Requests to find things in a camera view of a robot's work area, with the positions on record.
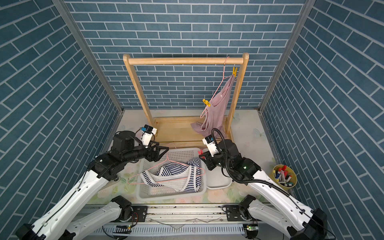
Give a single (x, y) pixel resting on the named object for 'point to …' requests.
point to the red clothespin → (200, 152)
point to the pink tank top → (214, 116)
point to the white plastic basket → (148, 190)
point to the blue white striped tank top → (183, 177)
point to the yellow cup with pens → (284, 176)
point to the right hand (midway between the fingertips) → (203, 155)
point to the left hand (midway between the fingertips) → (167, 147)
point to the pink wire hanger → (173, 160)
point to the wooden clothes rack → (181, 129)
